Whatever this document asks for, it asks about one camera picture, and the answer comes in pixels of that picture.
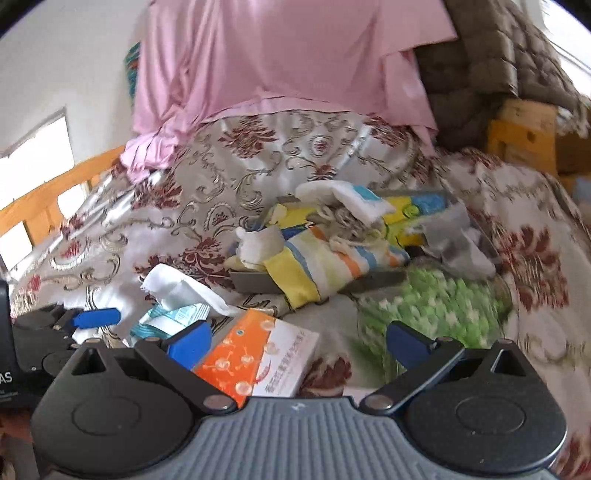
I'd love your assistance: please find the pale yellow sock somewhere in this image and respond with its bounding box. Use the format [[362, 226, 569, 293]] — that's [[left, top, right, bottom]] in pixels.
[[224, 254, 269, 274]]

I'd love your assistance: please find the brown quilted blanket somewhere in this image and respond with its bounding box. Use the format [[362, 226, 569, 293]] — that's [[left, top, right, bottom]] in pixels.
[[416, 0, 591, 151]]

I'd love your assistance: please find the orange box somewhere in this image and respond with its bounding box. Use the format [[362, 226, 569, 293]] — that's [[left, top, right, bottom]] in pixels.
[[194, 308, 320, 398]]

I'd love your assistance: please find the white and grey sock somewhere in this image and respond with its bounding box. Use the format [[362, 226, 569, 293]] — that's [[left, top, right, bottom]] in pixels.
[[235, 226, 284, 264]]

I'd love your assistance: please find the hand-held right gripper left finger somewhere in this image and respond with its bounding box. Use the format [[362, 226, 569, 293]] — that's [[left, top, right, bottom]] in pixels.
[[69, 319, 238, 412]]

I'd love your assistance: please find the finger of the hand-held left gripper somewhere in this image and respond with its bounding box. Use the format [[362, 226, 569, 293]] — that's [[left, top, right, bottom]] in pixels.
[[50, 305, 122, 342]]

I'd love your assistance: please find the floral bedspread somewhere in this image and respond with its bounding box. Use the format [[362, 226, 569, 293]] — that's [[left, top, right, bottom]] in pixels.
[[9, 108, 591, 476]]

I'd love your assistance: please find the green crochet cloth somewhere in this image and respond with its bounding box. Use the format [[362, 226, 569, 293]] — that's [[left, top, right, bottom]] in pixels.
[[358, 268, 513, 370]]

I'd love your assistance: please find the pink curtain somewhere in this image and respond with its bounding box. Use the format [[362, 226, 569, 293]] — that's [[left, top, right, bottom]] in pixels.
[[119, 0, 458, 183]]

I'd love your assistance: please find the teal wall poster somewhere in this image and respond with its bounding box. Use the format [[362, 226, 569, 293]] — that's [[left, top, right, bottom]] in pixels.
[[124, 41, 141, 97]]

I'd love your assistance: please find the striped sock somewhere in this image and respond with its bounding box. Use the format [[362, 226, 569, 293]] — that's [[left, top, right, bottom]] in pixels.
[[263, 226, 411, 310]]

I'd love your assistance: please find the grey drawstring pouch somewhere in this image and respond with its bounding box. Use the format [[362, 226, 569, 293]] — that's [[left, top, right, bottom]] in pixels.
[[314, 203, 384, 252]]

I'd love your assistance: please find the cartoon printed tray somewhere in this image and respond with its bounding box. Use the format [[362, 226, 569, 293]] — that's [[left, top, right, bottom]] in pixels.
[[228, 191, 504, 296]]

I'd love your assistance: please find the teal tissue pack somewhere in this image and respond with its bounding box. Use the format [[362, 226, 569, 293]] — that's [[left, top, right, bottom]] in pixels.
[[129, 263, 243, 344]]

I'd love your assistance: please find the yellow cardboard box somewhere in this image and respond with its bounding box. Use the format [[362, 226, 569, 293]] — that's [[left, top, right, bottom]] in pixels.
[[487, 98, 560, 174]]

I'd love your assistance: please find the window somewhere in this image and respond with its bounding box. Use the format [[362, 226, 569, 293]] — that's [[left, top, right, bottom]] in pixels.
[[0, 107, 90, 278]]

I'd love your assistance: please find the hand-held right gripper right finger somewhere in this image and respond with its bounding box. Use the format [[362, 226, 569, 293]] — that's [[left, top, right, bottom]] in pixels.
[[359, 319, 536, 414]]

